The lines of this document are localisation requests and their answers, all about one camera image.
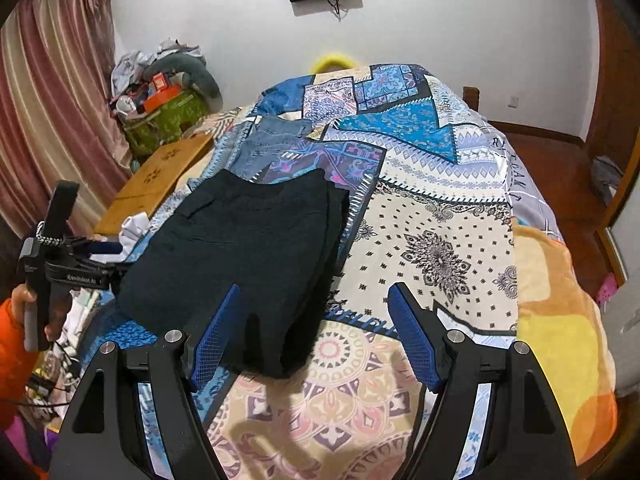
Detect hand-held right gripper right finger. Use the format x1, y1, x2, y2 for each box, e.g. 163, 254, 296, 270
387, 282, 576, 480

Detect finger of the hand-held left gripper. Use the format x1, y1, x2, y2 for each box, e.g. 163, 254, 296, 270
70, 241, 124, 261

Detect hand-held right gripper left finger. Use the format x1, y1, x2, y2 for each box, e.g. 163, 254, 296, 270
50, 283, 247, 480

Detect black pants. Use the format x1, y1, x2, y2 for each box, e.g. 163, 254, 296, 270
117, 167, 352, 380

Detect person's left hand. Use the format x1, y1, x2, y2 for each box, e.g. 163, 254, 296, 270
11, 284, 67, 344

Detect white cloth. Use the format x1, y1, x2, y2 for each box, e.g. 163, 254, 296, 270
119, 212, 152, 262

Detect wooden lap desk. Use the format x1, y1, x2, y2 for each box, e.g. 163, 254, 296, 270
94, 132, 216, 237

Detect patchwork patterned blanket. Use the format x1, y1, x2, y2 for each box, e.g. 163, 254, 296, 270
75, 62, 568, 480

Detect pink and beige striped curtain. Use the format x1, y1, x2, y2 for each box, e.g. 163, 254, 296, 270
0, 0, 132, 243

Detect orange and yellow blanket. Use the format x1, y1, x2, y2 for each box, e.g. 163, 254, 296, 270
514, 220, 620, 467

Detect orange box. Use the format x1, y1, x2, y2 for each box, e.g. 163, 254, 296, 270
142, 85, 181, 112

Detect striped bedsheet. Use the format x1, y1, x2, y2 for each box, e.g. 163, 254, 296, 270
192, 107, 261, 136

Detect pile of grey clothes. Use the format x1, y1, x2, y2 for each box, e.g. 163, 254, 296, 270
110, 37, 207, 102

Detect blue denim jeans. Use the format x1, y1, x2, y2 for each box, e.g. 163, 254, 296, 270
227, 114, 314, 182

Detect pink slipper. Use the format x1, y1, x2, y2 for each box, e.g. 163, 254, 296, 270
597, 275, 617, 307

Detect grey neck pillow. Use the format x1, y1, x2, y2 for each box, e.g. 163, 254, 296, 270
154, 52, 224, 112

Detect grey bag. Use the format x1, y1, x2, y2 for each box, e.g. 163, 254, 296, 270
592, 155, 627, 207

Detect yellow foam tube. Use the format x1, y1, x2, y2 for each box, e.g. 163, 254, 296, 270
309, 50, 367, 75

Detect wooden door frame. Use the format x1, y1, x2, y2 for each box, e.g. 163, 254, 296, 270
585, 0, 640, 288

